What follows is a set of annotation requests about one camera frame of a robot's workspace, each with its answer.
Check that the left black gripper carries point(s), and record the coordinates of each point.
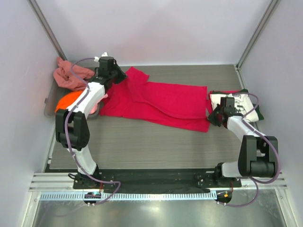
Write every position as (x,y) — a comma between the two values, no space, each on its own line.
(118,73)

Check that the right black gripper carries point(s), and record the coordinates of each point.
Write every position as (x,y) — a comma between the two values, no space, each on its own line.
(216,116)

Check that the crimson red polo shirt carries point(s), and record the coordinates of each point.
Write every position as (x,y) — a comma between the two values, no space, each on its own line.
(173,105)

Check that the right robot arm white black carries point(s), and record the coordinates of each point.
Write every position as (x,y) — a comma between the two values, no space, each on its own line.
(258,157)

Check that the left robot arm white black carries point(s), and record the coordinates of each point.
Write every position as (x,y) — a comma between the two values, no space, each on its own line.
(71,128)

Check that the white printed folded t-shirt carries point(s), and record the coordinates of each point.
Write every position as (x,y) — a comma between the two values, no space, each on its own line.
(243,104)

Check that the dark green folded t-shirt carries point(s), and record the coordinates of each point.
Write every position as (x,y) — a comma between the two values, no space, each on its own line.
(257,109)

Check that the light pink shirt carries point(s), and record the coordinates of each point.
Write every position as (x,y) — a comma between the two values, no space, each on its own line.
(96,106)

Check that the salmon pink shirt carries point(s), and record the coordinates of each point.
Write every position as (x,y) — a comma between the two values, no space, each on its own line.
(65,79)

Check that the orange shirt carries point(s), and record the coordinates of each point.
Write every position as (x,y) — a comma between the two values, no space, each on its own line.
(67,100)

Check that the clear plastic bin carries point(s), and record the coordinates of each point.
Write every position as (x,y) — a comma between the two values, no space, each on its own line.
(55,95)

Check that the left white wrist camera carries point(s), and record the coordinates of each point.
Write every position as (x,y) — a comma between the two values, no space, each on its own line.
(102,57)

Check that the left aluminium frame post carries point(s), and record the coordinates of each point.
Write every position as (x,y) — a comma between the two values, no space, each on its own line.
(46,27)

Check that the aluminium frame post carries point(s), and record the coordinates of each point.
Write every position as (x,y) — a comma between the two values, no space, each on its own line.
(273,4)
(46,27)

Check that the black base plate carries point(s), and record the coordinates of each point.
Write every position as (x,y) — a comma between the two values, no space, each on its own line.
(154,180)

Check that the right aluminium frame post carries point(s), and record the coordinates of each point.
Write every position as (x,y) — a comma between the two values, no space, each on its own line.
(273,4)

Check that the aluminium rail front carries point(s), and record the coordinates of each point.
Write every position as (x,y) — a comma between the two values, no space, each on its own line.
(62,182)

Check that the slotted white cable duct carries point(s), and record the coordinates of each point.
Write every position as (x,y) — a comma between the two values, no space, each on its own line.
(95,196)

